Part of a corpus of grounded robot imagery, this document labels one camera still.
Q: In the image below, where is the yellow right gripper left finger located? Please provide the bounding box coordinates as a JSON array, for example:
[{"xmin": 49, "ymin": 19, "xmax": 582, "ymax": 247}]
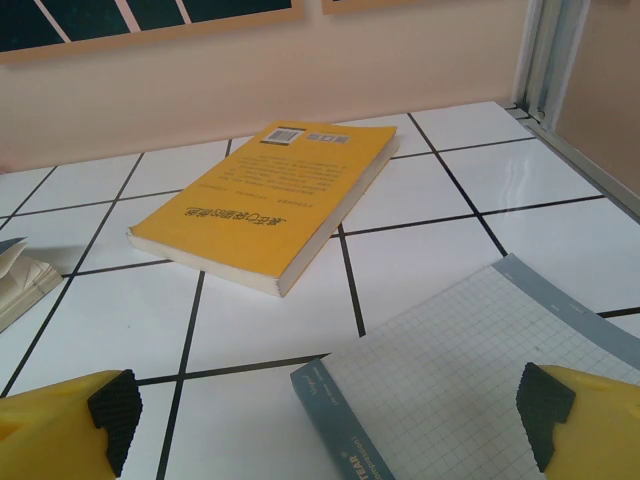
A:
[{"xmin": 0, "ymin": 368, "xmax": 144, "ymax": 480}]

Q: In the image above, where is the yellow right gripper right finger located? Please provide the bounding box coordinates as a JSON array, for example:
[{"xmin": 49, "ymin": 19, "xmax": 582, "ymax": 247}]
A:
[{"xmin": 515, "ymin": 362, "xmax": 640, "ymax": 480}]

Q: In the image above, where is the grid paper notepad grey-blue cover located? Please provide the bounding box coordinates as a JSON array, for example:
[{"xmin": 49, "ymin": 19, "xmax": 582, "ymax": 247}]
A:
[{"xmin": 289, "ymin": 253, "xmax": 640, "ymax": 480}]

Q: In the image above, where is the yellow paperback book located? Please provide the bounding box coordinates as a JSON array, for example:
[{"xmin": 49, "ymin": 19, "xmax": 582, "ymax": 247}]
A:
[{"xmin": 125, "ymin": 119, "xmax": 400, "ymax": 300}]

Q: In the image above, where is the open beige-paged book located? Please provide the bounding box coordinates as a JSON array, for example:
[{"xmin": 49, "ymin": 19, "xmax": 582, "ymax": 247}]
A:
[{"xmin": 0, "ymin": 237, "xmax": 65, "ymax": 334}]

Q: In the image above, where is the aluminium table side rail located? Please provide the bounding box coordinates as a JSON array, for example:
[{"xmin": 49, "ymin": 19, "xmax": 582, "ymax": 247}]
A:
[{"xmin": 509, "ymin": 102, "xmax": 640, "ymax": 224}]

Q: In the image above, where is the aluminium corner post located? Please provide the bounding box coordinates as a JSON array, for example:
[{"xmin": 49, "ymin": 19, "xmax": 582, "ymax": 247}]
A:
[{"xmin": 509, "ymin": 0, "xmax": 586, "ymax": 121}]

